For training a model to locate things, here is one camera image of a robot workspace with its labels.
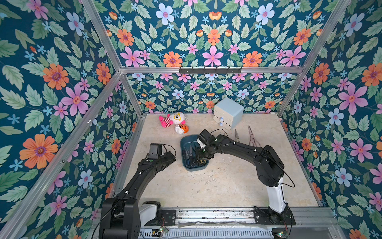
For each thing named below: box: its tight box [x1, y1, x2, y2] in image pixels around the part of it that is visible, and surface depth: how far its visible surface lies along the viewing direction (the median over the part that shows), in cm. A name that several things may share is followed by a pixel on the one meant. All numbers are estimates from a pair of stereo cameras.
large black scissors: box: [186, 144, 196, 168], surface depth 93 cm
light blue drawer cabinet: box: [213, 97, 245, 131], surface depth 107 cm
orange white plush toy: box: [174, 123, 190, 135], surface depth 107 cm
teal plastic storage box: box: [180, 134, 211, 172], surface depth 93 cm
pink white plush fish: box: [158, 111, 188, 128], surface depth 110 cm
